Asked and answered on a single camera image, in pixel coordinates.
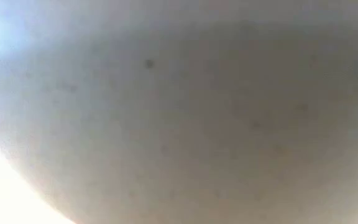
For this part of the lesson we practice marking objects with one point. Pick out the white speckled bowl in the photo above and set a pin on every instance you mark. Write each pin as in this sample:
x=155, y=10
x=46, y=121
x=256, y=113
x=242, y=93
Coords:
x=197, y=124

